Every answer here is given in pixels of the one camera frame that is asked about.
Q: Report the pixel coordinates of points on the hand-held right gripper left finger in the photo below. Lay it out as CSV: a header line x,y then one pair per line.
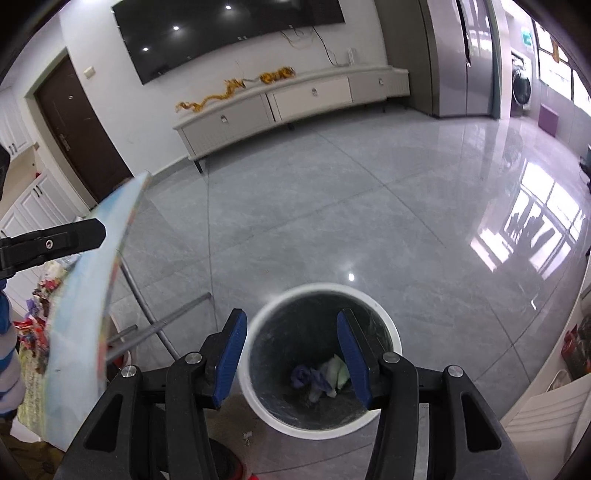
x,y
228,355

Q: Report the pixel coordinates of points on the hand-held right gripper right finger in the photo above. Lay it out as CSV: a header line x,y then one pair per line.
x,y
353,355

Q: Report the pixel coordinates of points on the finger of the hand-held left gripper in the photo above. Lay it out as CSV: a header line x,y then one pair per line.
x,y
60,242

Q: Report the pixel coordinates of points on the white round trash bin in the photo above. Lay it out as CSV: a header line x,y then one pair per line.
x,y
318,318

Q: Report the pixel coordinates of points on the white green crumpled wrapper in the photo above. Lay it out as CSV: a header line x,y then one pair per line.
x,y
334,371

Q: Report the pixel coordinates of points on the white panelled cabinets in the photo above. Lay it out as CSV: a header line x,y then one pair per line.
x,y
41,198

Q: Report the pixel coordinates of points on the pile of colourful snack wrappers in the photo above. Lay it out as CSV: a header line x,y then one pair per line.
x,y
39,288

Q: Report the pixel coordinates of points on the purple crumpled cloth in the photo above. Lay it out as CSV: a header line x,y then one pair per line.
x,y
302,376

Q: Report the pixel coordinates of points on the dark brown door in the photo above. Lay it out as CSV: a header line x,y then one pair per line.
x,y
78,138

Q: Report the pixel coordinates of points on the table with landscape print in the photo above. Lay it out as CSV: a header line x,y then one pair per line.
x,y
78,323

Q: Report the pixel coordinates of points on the small paper scrap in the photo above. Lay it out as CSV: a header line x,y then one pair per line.
x,y
248,437

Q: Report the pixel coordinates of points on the red round object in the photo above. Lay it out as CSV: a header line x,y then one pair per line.
x,y
228,464

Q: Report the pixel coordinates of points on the long golden dragon ornament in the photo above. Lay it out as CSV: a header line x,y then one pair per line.
x,y
212,98

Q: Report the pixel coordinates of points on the white television cabinet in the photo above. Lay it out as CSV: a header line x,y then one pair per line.
x,y
304,94

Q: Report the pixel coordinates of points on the short golden ornament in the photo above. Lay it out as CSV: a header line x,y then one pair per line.
x,y
277,75

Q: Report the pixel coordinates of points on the purple stool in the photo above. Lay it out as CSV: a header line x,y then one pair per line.
x,y
549,120

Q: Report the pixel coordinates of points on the grey refrigerator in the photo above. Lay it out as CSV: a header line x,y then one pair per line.
x,y
452,60

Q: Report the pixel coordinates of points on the washing machine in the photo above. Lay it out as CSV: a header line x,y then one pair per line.
x,y
521,87

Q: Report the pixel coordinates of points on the window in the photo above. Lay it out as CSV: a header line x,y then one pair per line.
x,y
561,74

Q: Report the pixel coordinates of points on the wall light switch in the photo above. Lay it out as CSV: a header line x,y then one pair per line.
x,y
90,72

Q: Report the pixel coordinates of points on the black wall television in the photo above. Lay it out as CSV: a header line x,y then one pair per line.
x,y
207,32

